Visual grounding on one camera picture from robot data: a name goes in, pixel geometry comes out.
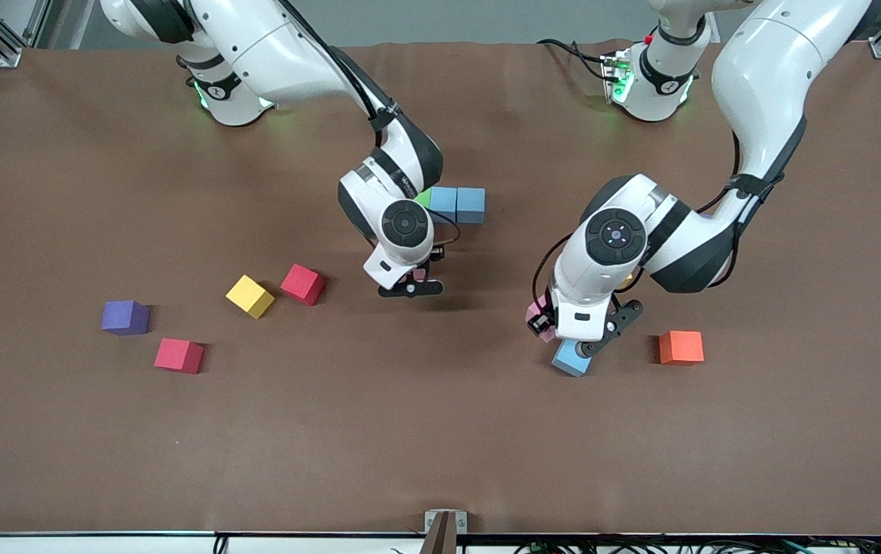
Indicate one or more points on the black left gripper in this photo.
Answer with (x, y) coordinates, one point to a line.
(541, 326)

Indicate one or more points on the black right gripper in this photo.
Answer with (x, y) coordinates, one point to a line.
(437, 257)

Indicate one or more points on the pink foam cube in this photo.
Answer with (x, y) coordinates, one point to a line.
(418, 273)
(537, 308)

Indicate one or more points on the light blue foam cube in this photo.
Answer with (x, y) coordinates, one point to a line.
(567, 363)
(444, 201)

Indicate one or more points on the steel blue foam cube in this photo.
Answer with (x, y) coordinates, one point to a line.
(472, 206)

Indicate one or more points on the green foam cube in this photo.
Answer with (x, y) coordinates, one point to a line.
(425, 198)

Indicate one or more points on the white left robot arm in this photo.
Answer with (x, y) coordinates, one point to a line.
(763, 85)

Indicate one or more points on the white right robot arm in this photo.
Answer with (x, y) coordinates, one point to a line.
(278, 54)

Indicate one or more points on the red foam cube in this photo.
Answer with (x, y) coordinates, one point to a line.
(302, 285)
(178, 355)

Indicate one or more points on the orange foam cube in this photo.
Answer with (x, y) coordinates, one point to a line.
(681, 347)

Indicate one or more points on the purple foam cube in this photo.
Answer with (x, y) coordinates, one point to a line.
(123, 315)

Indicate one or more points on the right arm wrist camera box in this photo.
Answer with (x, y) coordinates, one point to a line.
(409, 289)

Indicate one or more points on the arm wrist camera box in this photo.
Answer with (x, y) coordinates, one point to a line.
(409, 289)
(611, 329)

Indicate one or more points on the left arm wrist camera box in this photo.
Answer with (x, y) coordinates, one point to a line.
(611, 329)

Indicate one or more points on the metal bracket with brown post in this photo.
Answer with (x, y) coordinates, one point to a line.
(445, 538)

